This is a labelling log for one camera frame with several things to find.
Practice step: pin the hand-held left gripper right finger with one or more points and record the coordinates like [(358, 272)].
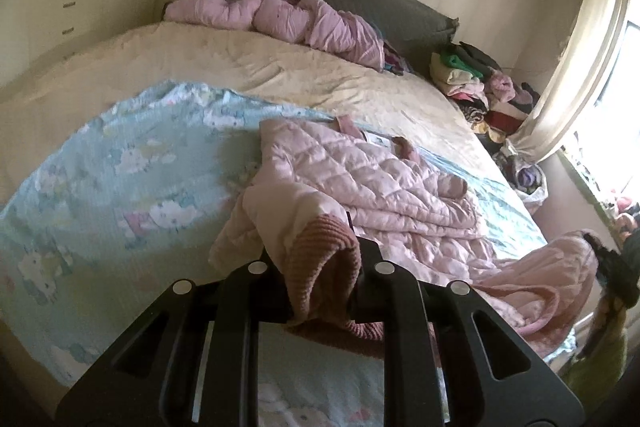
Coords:
[(380, 287)]

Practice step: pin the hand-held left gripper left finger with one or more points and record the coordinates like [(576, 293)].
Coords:
[(250, 307)]

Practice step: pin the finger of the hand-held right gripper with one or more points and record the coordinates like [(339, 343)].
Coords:
[(604, 249)]

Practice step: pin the pink quilted jacket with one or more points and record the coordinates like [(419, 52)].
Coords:
[(400, 187)]

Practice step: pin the person's right forearm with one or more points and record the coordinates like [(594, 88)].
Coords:
[(605, 347)]

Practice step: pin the plastic bag of clothes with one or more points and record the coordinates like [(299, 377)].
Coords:
[(530, 177)]

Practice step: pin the pile of folded clothes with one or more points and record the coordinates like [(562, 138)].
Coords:
[(475, 82)]

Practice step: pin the pink toys on windowsill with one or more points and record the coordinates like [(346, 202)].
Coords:
[(625, 214)]

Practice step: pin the window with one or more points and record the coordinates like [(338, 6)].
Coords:
[(615, 117)]

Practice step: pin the light blue printed blanket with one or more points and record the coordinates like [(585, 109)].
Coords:
[(125, 187)]

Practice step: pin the cream curtain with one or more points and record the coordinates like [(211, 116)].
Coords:
[(575, 67)]

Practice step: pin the multicoloured cloth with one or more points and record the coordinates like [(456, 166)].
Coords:
[(395, 62)]

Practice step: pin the bed with cream bedspread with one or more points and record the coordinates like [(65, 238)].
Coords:
[(300, 72)]

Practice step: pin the crumpled lilac puffer jacket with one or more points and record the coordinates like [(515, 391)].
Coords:
[(310, 22)]

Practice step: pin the grey headboard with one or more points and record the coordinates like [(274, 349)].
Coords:
[(375, 2)]

